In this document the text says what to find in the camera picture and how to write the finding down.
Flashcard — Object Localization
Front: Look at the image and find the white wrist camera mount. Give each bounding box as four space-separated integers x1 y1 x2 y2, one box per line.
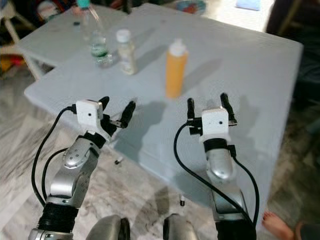
76 99 105 132
200 107 230 143

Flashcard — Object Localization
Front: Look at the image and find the short black arm cable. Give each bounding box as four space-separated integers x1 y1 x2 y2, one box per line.
227 145 261 223
41 147 68 206

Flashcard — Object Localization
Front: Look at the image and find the orange juice bottle white cap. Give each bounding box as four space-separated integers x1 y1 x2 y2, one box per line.
165 39 190 99

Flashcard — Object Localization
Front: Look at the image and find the white plastic chair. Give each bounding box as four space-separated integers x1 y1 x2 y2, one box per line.
0 0 31 56

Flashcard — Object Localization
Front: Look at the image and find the large grey table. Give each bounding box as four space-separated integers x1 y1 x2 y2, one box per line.
24 4 305 231

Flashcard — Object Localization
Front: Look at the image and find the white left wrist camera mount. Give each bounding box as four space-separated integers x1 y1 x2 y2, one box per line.
76 99 105 132

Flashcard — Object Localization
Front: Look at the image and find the bright white table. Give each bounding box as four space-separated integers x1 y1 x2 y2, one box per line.
205 0 276 33

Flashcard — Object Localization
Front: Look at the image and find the pale bottle white cap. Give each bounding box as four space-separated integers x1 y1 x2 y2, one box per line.
115 29 137 76

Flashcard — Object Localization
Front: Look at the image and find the person's bare foot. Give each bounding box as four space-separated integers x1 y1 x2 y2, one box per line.
261 210 297 240

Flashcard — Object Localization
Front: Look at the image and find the silver robot leg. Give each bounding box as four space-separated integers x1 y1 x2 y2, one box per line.
92 215 131 240
162 214 201 240

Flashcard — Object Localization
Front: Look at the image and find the small grey table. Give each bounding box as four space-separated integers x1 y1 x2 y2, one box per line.
17 6 128 81

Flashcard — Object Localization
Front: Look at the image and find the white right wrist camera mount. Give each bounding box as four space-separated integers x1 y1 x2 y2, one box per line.
200 107 230 143

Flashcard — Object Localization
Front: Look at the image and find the light blue folded cloth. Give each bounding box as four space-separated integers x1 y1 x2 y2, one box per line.
235 0 263 12

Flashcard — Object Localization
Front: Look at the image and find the silver robot right leg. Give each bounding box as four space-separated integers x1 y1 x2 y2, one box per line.
162 214 201 240

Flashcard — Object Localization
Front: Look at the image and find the colourful round plate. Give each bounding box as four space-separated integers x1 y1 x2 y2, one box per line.
175 0 207 15

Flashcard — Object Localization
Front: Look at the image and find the short black right arm cable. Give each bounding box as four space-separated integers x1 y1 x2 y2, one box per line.
227 145 261 223

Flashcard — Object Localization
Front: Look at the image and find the clear bottle teal cap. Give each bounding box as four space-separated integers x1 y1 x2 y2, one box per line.
77 0 115 69

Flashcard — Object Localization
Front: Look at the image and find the silver robot left leg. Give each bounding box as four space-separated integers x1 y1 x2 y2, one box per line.
92 215 131 240

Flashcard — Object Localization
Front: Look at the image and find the short black left arm cable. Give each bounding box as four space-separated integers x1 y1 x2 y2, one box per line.
41 147 68 206

